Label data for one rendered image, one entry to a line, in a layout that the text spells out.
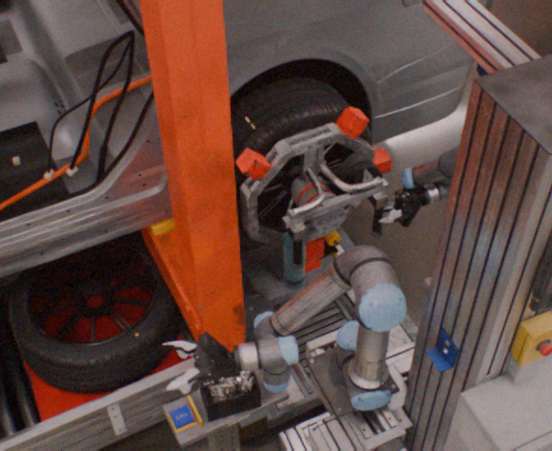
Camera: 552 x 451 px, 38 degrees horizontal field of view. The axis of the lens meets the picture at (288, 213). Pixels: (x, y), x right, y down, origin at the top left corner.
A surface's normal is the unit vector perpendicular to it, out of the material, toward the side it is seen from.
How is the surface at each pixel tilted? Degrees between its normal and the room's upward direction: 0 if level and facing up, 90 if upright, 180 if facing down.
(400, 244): 0
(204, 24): 90
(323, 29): 90
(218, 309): 90
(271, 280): 0
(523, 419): 0
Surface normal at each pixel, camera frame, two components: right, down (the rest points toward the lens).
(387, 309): 0.19, 0.64
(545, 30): 0.00, -0.68
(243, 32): 0.46, 0.65
